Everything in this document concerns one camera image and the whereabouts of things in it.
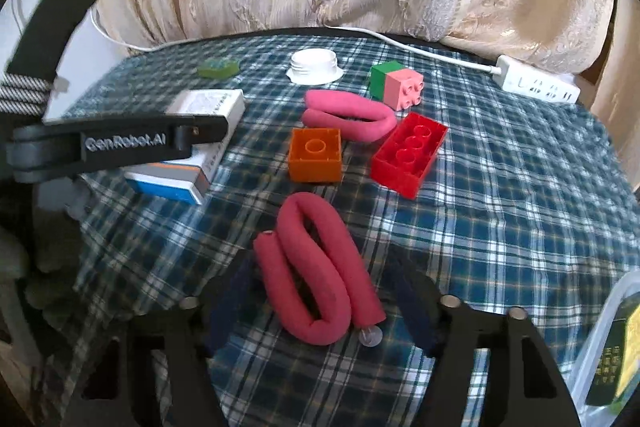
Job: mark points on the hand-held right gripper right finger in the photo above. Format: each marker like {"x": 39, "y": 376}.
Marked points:
{"x": 412, "y": 302}

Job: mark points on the light pink foam curler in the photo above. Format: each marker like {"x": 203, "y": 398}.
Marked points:
{"x": 345, "y": 117}

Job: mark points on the yellow and green box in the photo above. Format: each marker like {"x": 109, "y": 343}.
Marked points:
{"x": 617, "y": 357}

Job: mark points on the white blue orange carton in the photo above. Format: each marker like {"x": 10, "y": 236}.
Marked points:
{"x": 200, "y": 167}

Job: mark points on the small green scalloped piece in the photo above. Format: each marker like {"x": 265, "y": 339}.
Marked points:
{"x": 217, "y": 68}

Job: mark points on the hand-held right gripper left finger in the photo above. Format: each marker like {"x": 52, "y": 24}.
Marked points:
{"x": 226, "y": 307}

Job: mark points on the white plastic cup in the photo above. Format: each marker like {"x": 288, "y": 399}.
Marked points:
{"x": 315, "y": 66}

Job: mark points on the person's left hand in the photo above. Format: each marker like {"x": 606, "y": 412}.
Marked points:
{"x": 70, "y": 202}

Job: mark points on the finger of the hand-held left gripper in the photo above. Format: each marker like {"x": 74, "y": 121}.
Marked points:
{"x": 210, "y": 129}

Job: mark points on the blue plaid tablecloth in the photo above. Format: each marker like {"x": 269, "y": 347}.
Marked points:
{"x": 500, "y": 207}

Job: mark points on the red toy block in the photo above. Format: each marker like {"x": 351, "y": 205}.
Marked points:
{"x": 407, "y": 157}

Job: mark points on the white power strip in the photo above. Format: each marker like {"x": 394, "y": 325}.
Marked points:
{"x": 537, "y": 83}

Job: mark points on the green and pink toy block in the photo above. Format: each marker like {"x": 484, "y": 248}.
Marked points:
{"x": 397, "y": 86}

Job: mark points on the dark pink foam curler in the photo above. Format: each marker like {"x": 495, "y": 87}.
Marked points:
{"x": 330, "y": 257}

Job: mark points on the clear plastic container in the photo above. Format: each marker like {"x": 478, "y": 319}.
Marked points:
{"x": 595, "y": 357}

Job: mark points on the orange toy block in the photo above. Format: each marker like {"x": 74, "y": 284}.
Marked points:
{"x": 315, "y": 159}

